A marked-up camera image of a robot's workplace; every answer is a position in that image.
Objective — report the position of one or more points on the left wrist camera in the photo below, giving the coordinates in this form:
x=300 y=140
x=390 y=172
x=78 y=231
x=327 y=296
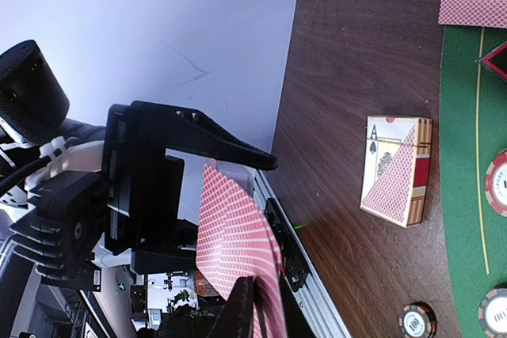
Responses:
x=68 y=217

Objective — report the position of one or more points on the triangular black red dealer button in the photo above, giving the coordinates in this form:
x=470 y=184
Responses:
x=496 y=61

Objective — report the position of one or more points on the playing card box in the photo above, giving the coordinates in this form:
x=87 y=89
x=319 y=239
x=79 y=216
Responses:
x=396 y=168

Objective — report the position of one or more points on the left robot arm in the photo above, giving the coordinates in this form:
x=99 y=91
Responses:
x=34 y=112

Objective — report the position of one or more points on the red playing card deck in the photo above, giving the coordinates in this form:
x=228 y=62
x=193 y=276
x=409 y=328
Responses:
x=235 y=240

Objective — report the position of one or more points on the red chips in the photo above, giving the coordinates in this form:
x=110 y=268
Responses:
x=495 y=184

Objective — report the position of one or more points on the round green poker mat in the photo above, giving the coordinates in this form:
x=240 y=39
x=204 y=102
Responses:
x=472 y=135

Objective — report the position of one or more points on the black chips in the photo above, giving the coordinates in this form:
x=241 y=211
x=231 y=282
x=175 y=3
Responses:
x=492 y=312

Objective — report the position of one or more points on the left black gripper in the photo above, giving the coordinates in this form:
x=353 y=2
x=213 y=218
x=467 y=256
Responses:
x=145 y=182

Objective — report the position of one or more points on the black white chip stack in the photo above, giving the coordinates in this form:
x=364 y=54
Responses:
x=417 y=320

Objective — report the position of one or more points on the aluminium front rail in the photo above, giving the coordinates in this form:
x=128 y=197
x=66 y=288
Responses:
x=302 y=287

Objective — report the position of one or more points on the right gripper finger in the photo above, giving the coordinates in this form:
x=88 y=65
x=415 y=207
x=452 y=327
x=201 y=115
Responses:
x=233 y=318

